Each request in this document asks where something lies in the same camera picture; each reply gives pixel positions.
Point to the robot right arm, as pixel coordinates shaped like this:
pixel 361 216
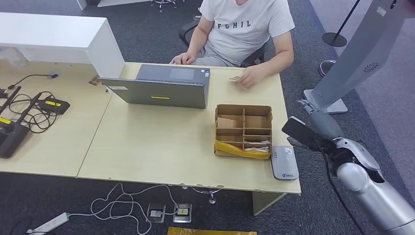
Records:
pixel 373 191

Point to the white power strip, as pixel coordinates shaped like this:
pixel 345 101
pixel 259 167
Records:
pixel 52 223

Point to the grey laptop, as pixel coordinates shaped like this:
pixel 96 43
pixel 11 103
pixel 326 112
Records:
pixel 155 92

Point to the grey kiosk stand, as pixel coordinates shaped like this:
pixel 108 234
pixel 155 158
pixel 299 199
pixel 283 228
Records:
pixel 356 52

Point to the floor socket box yellow label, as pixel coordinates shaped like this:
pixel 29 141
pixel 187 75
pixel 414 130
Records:
pixel 182 212

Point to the person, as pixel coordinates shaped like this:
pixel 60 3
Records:
pixel 241 35

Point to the silver floor socket box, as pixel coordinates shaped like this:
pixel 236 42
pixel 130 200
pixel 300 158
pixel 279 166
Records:
pixel 156 214

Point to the beige desk leg panel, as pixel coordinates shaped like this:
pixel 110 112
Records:
pixel 263 202

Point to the brown tape scrap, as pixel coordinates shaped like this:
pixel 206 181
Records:
pixel 94 80

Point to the person's right hand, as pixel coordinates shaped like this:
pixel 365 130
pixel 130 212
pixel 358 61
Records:
pixel 183 59

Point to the white desk shelf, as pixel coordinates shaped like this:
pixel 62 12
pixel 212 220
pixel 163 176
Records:
pixel 48 34

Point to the black office chair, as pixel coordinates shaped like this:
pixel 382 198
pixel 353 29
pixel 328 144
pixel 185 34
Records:
pixel 251 60

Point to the black stanchion post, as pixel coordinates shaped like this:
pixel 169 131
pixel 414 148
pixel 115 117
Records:
pixel 334 39

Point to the small grey floor plate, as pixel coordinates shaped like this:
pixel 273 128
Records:
pixel 197 17

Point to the chrome stool base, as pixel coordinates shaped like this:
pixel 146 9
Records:
pixel 163 2

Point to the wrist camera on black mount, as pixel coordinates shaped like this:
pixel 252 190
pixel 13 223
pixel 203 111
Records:
pixel 298 129

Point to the chrome ringed round base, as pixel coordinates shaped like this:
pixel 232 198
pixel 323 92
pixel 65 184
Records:
pixel 325 63

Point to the person's left hand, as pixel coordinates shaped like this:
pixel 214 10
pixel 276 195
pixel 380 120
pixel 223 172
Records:
pixel 253 76

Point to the black power adapter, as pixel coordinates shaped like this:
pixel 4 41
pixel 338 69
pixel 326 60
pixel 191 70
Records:
pixel 53 106

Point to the cardboard divider box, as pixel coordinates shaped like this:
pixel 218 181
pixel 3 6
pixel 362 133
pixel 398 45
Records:
pixel 257 121

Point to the yellow plastic strip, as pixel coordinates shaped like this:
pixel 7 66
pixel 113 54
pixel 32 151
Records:
pixel 235 150

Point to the black router with antennas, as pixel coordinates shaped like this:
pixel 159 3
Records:
pixel 11 138

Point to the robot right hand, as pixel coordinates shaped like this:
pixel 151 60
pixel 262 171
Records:
pixel 325 125

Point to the person's left forearm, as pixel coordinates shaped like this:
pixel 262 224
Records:
pixel 278 63

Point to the person's right forearm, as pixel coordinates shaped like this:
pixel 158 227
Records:
pixel 195 43

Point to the grey desk grommet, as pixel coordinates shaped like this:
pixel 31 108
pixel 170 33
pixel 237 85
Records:
pixel 50 72

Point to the yellow floor tape strip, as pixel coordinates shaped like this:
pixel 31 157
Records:
pixel 210 232

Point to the white furniture panel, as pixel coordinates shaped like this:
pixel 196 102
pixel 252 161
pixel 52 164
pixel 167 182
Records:
pixel 81 3
pixel 121 2

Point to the grey card reader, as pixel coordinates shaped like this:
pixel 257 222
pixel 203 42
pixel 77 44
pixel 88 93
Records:
pixel 284 163

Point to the gold ID card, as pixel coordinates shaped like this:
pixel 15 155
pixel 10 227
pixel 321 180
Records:
pixel 233 78

